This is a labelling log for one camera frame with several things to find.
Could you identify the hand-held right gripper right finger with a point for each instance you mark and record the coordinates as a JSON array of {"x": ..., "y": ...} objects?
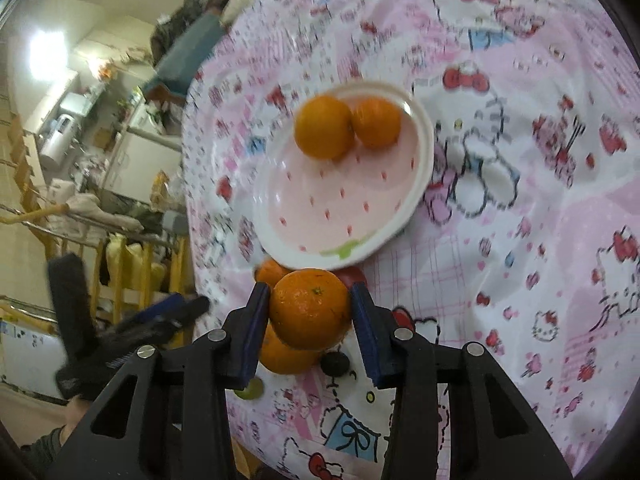
[{"x": 369, "y": 342}]

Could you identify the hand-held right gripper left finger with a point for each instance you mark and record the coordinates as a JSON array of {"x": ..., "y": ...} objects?
[{"x": 252, "y": 332}]

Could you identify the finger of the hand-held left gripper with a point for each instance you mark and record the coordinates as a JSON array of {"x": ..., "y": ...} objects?
[
  {"x": 187, "y": 312},
  {"x": 162, "y": 307}
]

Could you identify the dark berry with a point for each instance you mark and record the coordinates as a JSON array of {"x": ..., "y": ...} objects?
[{"x": 334, "y": 363}]

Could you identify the green grape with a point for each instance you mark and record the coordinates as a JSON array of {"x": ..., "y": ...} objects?
[{"x": 250, "y": 391}]

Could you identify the red cherry tomato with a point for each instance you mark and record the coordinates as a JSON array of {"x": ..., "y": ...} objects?
[{"x": 354, "y": 275}]

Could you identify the pink strawberry print plate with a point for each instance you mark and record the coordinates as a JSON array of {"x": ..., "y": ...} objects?
[{"x": 340, "y": 210}]

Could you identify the large orange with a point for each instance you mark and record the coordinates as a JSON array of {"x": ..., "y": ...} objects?
[{"x": 322, "y": 127}]

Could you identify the person's left forearm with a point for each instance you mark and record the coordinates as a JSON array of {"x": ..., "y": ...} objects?
[{"x": 45, "y": 452}]

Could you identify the yellow railing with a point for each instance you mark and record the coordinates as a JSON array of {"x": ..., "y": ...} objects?
[{"x": 50, "y": 247}]

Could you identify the pink cartoon printed blanket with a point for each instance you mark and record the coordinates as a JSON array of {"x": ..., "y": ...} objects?
[{"x": 500, "y": 285}]

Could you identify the white cabinet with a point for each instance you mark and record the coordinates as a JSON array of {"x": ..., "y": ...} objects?
[{"x": 130, "y": 157}]

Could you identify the white round appliance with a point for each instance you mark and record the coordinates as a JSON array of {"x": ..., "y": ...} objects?
[{"x": 55, "y": 142}]

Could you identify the teal cloth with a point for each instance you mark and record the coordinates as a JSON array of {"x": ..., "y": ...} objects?
[{"x": 185, "y": 55}]

